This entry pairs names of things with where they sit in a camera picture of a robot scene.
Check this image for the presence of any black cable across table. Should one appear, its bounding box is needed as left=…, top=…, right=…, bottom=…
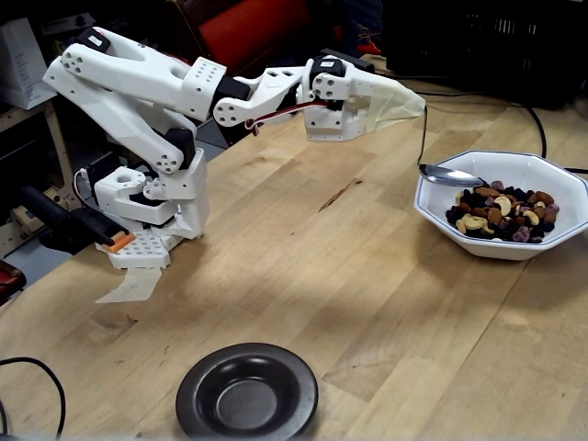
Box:
left=357, top=68, right=588, bottom=175

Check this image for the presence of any beige masking tape wrap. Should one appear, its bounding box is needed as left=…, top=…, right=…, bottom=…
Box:
left=365, top=75, right=428, bottom=135

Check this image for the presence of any thin black looped cable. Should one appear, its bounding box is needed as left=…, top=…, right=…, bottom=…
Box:
left=0, top=356, right=67, bottom=441

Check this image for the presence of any black power strip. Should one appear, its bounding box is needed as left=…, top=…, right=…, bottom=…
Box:
left=321, top=47, right=377, bottom=74

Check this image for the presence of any wooden shelf frame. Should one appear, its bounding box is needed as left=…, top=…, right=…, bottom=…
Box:
left=0, top=98, right=77, bottom=194

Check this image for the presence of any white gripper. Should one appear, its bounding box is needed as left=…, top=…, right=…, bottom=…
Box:
left=302, top=54, right=426, bottom=142

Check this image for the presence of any dark brown plate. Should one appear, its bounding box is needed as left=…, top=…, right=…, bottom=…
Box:
left=175, top=342, right=320, bottom=441

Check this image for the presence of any nut and dried fruit mix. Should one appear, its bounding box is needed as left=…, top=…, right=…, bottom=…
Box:
left=444, top=180, right=560, bottom=244

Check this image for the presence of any metal spoon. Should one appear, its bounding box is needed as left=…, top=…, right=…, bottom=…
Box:
left=415, top=105, right=484, bottom=188

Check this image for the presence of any red chair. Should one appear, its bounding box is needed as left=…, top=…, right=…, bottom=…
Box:
left=197, top=0, right=385, bottom=79

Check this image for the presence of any large black case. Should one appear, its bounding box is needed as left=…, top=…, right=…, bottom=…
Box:
left=383, top=0, right=588, bottom=111

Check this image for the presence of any black clamp orange tip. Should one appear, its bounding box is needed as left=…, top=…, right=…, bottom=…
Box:
left=17, top=185, right=137, bottom=254

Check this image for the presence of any white octagonal bowl blue rim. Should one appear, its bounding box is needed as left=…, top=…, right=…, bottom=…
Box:
left=413, top=149, right=588, bottom=262

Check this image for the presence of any white paper bag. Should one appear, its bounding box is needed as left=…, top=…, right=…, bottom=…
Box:
left=0, top=17, right=59, bottom=111

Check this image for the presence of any red brown seat edge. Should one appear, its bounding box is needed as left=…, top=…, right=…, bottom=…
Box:
left=0, top=258, right=28, bottom=304

